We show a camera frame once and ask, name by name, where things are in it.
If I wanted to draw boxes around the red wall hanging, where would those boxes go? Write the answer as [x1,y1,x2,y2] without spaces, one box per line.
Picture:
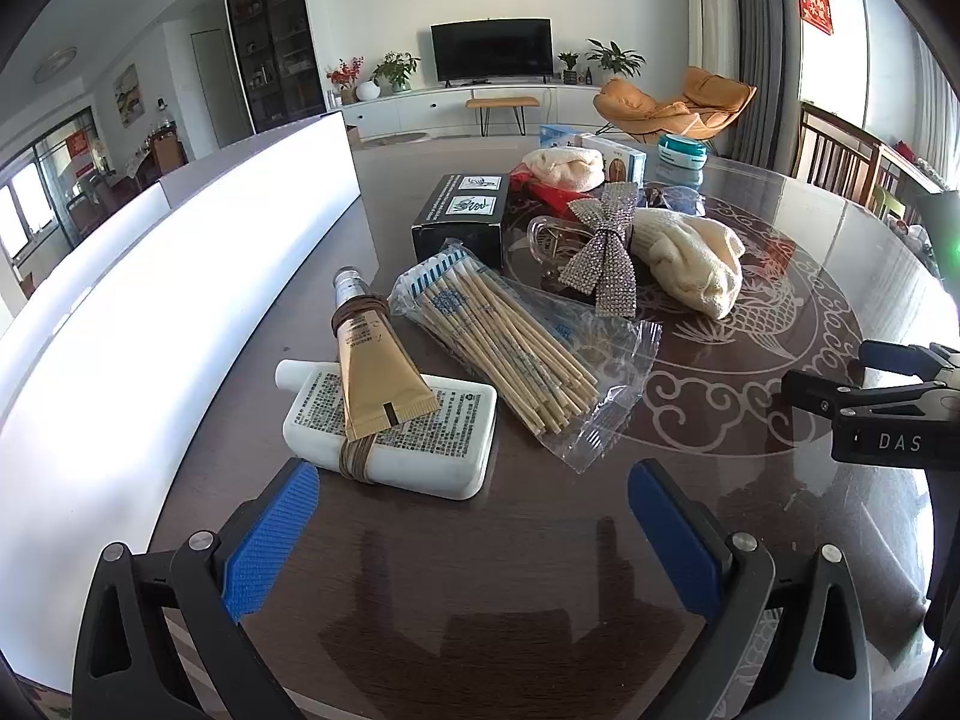
[796,0,835,36]

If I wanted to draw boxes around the blue and white box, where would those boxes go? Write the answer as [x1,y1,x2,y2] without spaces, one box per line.
[579,133,647,185]

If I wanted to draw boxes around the rhinestone bow hair clip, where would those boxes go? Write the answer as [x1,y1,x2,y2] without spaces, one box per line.
[526,181,640,317]

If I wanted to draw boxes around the black cardboard box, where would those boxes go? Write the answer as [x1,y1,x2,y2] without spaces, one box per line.
[410,172,512,271]

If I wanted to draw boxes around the framed wall painting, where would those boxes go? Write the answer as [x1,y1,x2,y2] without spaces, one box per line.
[112,64,146,127]

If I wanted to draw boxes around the gold cream tube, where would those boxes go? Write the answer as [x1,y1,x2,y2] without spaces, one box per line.
[330,265,442,442]

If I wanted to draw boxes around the red packet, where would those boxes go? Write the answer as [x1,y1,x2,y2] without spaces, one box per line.
[510,171,593,212]

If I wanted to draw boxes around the cream fluffy cloth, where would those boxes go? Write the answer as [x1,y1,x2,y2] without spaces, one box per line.
[521,147,605,191]

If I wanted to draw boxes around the round ceiling light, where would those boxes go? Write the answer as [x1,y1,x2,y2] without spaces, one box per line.
[34,47,78,83]

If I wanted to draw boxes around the white curtain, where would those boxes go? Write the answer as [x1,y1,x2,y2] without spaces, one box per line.
[684,0,740,80]

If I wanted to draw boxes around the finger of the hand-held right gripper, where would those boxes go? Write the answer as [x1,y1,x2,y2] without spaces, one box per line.
[859,340,960,391]
[781,369,947,425]

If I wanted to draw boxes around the red flower arrangement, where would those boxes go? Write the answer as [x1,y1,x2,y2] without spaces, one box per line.
[326,56,366,106]

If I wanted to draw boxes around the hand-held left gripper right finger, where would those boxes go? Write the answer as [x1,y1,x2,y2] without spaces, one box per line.
[626,457,875,720]

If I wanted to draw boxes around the brown hair tie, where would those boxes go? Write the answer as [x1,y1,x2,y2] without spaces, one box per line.
[337,431,377,481]
[331,297,392,335]

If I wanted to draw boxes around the cotton swab pack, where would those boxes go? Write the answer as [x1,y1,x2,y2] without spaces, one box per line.
[386,238,662,475]

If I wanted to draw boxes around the orange lounge chair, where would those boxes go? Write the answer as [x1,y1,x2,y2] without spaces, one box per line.
[593,66,758,143]

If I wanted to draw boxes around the red door decoration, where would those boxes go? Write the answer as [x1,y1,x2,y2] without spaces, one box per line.
[66,129,97,179]

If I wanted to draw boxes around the wooden bench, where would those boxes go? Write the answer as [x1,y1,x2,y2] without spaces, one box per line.
[466,96,541,137]

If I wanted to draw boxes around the black display cabinet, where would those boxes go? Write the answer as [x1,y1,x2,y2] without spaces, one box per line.
[222,0,325,136]

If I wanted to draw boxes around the grey curtain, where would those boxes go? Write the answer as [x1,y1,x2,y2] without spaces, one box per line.
[709,0,803,173]

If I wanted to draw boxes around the white door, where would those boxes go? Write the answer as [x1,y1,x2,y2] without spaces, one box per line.
[191,28,235,152]

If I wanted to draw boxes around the cluttered side shelf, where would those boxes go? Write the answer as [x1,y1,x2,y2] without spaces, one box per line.
[874,139,960,241]

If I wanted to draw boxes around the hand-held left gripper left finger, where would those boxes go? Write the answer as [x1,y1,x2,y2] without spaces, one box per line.
[71,457,323,720]

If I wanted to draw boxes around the teal round tin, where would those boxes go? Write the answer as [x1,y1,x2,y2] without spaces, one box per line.
[657,133,708,188]

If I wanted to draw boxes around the wooden chair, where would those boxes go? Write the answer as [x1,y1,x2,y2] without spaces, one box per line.
[795,101,882,203]

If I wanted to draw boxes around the large leafy potted plant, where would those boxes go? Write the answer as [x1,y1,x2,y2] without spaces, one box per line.
[585,39,646,80]

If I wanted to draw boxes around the black television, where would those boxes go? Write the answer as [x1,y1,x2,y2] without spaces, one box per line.
[430,18,554,85]

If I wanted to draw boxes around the white lotion bottle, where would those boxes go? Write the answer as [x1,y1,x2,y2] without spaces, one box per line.
[274,358,500,501]

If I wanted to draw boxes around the white television cabinet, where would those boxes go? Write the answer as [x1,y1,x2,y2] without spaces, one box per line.
[341,82,623,139]

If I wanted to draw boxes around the green potted plant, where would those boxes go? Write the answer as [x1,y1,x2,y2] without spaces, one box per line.
[373,51,421,95]

